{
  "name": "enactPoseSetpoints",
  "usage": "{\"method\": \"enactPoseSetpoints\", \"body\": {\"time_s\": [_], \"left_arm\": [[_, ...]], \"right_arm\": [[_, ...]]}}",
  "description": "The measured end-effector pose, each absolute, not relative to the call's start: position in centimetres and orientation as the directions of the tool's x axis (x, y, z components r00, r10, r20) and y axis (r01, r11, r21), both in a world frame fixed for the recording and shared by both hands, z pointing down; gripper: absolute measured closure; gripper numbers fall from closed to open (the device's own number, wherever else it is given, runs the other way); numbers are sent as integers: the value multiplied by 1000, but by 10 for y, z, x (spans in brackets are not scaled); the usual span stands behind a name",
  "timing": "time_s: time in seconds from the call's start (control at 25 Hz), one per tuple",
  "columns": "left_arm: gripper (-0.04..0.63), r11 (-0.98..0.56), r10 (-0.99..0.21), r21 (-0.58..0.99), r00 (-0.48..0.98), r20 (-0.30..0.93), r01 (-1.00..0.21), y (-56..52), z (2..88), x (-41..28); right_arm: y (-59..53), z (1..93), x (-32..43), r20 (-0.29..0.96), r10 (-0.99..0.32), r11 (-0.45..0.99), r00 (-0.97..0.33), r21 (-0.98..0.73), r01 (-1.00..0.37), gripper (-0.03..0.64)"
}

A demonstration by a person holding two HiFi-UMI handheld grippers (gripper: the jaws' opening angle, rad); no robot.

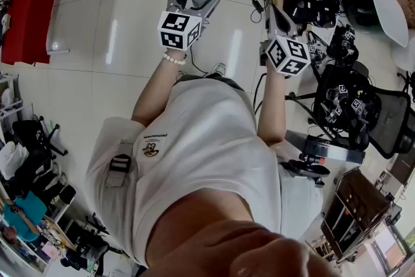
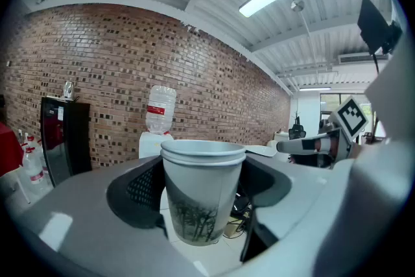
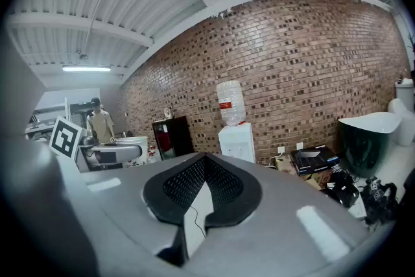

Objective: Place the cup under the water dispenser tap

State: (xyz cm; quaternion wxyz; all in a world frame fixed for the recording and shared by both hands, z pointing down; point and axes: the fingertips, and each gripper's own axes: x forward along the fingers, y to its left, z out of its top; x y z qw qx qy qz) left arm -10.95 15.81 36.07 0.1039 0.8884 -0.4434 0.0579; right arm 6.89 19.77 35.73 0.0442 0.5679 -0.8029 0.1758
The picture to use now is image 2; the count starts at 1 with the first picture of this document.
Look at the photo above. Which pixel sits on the black office chair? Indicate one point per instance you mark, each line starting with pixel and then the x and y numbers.
pixel 296 131

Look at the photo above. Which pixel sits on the small cardboard box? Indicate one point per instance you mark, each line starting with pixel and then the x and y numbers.
pixel 231 228

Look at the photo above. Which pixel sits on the red tablecloth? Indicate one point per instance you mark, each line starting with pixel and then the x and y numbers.
pixel 8 149

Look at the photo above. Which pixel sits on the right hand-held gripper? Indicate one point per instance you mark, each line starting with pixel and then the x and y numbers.
pixel 351 116

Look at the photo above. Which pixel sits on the round ceiling fixture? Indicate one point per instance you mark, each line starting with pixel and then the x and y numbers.
pixel 297 5

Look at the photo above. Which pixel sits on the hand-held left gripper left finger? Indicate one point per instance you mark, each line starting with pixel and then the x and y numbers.
pixel 81 220

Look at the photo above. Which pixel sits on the shiny metal kettle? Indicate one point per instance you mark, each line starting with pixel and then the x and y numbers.
pixel 68 90

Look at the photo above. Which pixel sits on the black panel on stand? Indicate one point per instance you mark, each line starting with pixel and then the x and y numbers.
pixel 373 26

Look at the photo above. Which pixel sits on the black fridge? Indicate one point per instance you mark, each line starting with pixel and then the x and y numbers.
pixel 61 146

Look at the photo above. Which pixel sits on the window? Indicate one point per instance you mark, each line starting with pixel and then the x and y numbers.
pixel 330 102

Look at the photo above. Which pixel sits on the white air conditioner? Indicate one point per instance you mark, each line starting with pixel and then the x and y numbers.
pixel 360 58

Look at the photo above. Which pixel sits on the white desk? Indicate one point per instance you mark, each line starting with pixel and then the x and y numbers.
pixel 259 150

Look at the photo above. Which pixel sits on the large clear water jug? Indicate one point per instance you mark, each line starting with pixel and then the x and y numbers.
pixel 160 107

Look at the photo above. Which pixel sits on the clear water bottle red label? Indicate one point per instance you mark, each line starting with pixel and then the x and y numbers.
pixel 34 168
pixel 30 141

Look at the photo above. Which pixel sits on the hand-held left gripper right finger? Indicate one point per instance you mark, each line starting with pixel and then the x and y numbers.
pixel 308 204

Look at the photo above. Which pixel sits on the white plastic bag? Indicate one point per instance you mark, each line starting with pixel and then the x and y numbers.
pixel 150 147

